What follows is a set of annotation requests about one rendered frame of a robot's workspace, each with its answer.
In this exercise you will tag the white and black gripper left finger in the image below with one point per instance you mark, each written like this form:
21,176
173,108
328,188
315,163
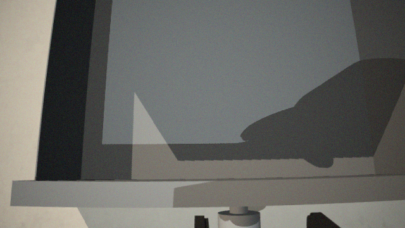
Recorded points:
201,222

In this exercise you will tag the grey drawer cabinet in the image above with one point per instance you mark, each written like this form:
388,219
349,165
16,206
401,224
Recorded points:
248,92

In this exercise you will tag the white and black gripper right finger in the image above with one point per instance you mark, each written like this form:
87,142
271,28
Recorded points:
319,220

